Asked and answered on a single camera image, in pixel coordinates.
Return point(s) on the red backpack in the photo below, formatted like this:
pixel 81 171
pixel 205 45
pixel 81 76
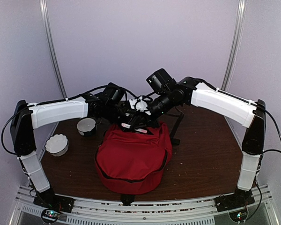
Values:
pixel 131 163

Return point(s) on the pink capped white marker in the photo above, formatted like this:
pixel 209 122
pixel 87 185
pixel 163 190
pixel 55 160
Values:
pixel 140 130

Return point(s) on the scalloped white bowl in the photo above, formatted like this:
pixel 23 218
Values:
pixel 57 145

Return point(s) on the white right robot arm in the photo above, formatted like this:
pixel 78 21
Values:
pixel 199 93

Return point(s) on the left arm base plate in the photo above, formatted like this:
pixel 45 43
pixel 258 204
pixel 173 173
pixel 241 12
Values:
pixel 55 202

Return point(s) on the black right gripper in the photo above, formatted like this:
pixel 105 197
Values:
pixel 148 121

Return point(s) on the right aluminium frame post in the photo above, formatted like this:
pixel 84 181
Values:
pixel 236 42

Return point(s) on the round white bowl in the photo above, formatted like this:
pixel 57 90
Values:
pixel 86 127

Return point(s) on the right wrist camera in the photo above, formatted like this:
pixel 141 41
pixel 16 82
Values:
pixel 139 104

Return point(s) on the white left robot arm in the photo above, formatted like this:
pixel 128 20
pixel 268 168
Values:
pixel 100 101

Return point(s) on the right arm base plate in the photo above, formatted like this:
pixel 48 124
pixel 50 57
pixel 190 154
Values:
pixel 232 201

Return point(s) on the aluminium frame post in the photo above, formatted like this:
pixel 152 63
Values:
pixel 53 55
pixel 236 42

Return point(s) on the front aluminium rail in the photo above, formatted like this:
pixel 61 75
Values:
pixel 196 211

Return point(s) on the left aluminium frame post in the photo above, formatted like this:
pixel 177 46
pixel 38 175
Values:
pixel 53 55

